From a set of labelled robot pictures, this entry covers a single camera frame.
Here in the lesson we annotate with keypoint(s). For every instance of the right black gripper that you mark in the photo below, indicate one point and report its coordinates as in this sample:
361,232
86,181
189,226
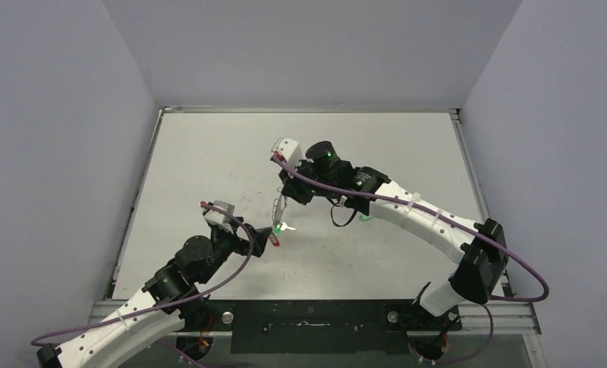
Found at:
290,188

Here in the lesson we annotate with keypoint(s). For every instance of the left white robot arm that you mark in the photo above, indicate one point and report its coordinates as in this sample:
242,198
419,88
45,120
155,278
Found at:
166,303

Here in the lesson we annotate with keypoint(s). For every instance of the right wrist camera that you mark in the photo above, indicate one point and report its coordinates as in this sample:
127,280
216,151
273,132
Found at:
288,151

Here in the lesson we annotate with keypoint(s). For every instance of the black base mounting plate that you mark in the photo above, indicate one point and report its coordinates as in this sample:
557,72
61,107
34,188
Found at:
317,326

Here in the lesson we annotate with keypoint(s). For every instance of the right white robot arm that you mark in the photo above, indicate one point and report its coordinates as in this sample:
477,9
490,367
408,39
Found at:
477,249

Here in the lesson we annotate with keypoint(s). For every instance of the key with red tag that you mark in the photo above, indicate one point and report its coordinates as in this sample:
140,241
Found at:
274,239

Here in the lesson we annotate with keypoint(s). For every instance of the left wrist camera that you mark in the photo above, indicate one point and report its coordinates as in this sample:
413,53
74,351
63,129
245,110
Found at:
217,213

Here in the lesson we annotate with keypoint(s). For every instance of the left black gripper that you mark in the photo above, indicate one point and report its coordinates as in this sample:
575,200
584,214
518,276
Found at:
242,245

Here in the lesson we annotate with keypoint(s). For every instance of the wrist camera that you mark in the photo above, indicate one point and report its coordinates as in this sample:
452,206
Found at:
217,213
288,151

